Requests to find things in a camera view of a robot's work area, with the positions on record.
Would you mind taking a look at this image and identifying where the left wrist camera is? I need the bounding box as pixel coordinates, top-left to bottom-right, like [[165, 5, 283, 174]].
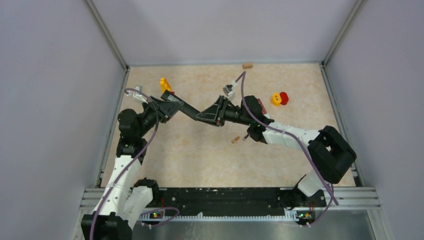
[[124, 85, 147, 102]]

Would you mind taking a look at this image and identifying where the yellow toy block plate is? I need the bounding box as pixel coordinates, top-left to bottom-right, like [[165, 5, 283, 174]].
[[159, 77, 173, 93]]

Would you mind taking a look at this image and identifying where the small wooden block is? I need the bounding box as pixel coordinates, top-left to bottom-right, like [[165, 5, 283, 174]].
[[242, 62, 253, 70]]

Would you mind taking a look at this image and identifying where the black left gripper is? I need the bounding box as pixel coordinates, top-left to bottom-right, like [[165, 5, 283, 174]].
[[136, 95, 184, 138]]

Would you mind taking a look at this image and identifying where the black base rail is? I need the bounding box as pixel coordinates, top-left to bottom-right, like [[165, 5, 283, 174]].
[[134, 178, 328, 225]]

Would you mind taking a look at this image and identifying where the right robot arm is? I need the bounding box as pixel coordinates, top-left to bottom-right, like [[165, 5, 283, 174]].
[[194, 95, 357, 206]]

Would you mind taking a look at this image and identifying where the black remote control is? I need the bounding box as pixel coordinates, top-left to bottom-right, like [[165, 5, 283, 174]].
[[161, 90, 207, 124]]

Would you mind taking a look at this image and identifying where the red round toy block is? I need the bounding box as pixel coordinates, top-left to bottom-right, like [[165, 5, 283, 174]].
[[279, 92, 290, 106]]

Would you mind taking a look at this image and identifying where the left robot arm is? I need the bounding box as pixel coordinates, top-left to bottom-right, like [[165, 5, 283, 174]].
[[80, 97, 184, 240]]

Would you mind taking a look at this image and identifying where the yellow round toy block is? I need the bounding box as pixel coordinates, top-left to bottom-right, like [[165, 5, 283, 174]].
[[271, 92, 282, 107]]

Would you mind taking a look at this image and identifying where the white remote control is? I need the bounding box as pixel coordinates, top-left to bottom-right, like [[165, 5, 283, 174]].
[[257, 98, 268, 116]]

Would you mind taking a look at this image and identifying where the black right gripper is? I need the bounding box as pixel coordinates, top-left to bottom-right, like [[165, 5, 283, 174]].
[[196, 95, 253, 127]]

